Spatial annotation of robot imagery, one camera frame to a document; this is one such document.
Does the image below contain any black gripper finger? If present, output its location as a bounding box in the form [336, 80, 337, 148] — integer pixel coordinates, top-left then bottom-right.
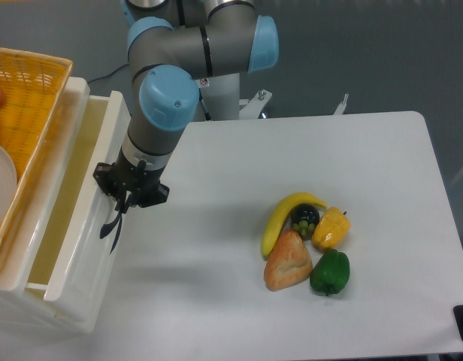
[93, 162, 125, 211]
[122, 183, 170, 214]

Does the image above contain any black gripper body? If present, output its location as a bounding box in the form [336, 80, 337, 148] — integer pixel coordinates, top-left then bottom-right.
[114, 156, 165, 192]

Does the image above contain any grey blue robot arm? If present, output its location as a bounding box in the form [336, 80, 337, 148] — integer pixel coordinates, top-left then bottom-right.
[94, 1, 279, 214]

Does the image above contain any white drawer cabinet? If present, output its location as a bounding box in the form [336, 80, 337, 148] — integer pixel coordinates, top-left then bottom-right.
[0, 77, 89, 326]

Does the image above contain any white plate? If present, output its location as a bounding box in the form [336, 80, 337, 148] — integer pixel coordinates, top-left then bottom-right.
[0, 146, 17, 223]

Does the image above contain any yellow wicker basket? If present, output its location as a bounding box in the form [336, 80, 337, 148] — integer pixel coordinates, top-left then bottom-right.
[0, 47, 73, 252]

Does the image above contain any yellow banana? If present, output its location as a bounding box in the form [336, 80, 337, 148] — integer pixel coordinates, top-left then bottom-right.
[261, 192, 328, 259]

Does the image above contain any triangular bread loaf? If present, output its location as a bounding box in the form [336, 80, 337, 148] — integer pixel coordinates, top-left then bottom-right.
[264, 229, 313, 292]

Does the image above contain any yellow bell pepper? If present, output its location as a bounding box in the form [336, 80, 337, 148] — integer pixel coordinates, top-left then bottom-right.
[311, 207, 351, 252]

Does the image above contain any green bell pepper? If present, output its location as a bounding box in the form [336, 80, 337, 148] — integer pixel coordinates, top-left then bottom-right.
[310, 249, 350, 296]

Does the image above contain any black floor cable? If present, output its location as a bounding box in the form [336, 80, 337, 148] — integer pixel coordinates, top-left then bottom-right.
[86, 63, 131, 86]

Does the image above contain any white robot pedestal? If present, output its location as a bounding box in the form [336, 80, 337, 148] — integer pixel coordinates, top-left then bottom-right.
[189, 71, 272, 123]

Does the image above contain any white table bracket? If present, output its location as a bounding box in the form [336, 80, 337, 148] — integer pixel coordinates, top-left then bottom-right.
[334, 93, 349, 115]

